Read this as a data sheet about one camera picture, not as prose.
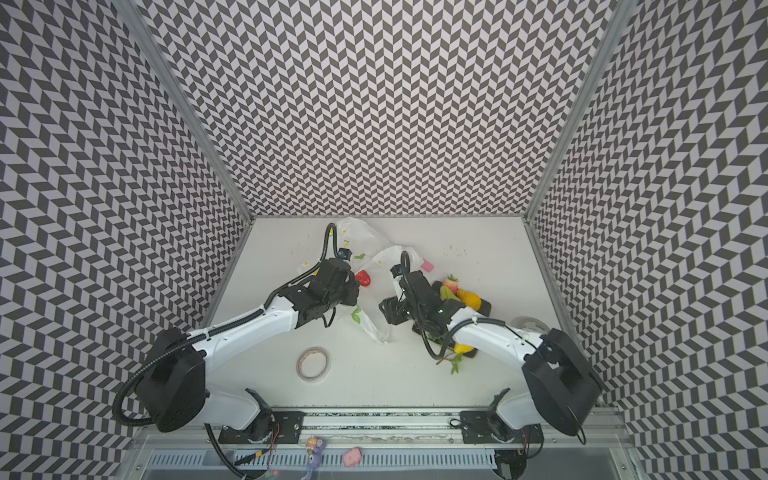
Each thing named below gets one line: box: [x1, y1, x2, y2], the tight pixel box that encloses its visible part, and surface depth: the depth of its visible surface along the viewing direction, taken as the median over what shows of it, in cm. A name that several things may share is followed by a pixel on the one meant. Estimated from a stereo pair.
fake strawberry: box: [442, 274, 459, 295], surface depth 96 cm
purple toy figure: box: [301, 437, 326, 480], surface depth 69 cm
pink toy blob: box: [343, 447, 362, 467], surface depth 69 cm
